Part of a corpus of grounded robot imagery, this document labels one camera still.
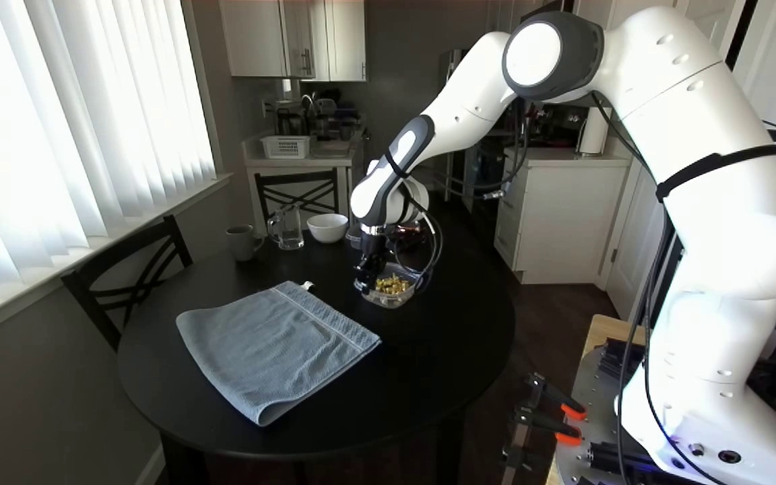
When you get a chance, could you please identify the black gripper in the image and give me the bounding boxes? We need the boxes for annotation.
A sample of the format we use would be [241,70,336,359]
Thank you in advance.
[350,221,415,306]

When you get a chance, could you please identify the yellow candy pieces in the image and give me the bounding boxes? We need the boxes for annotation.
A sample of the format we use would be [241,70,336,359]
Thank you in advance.
[375,276,415,300]

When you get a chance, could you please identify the blue towel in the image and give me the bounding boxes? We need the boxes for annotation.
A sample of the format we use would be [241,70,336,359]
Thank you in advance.
[172,279,385,428]

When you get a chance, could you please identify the white paper towel roll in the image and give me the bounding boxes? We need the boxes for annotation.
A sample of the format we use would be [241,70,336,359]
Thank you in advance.
[579,105,615,156]

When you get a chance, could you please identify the white bowl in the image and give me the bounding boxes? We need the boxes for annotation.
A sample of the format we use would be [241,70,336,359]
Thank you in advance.
[304,213,350,245]

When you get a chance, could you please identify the clear drinking glass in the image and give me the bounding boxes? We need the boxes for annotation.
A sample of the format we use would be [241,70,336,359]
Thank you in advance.
[269,202,307,253]

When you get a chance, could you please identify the black round table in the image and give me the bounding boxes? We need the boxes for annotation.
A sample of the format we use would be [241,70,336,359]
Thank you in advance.
[115,225,517,485]

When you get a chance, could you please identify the black chair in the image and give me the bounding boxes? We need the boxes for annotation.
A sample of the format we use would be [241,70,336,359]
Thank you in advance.
[254,171,342,226]
[60,213,198,354]

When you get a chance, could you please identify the grey mug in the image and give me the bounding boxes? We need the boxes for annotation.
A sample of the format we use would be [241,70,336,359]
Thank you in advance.
[223,225,268,264]

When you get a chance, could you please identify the dark countertop coffee appliances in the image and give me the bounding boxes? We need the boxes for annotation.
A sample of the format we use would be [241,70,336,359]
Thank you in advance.
[264,89,365,144]

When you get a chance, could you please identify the white kitchen island cabinet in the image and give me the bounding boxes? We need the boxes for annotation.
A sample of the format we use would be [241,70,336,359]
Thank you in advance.
[493,147,633,289]

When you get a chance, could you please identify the white vertical window blinds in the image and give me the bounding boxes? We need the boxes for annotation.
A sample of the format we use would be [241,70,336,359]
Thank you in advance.
[0,0,221,314]

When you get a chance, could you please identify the orange handled clamp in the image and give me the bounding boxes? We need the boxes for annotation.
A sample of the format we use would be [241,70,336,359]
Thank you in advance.
[509,408,587,454]
[517,372,591,427]

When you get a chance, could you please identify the wooden robot mount table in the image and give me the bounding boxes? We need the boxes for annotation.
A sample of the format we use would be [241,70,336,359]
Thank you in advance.
[544,314,776,485]

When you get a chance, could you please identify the white wall cabinet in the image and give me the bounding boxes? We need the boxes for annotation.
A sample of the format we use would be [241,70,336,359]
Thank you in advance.
[219,0,369,87]

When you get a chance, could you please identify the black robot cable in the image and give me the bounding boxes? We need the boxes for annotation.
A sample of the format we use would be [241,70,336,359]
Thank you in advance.
[615,226,776,483]

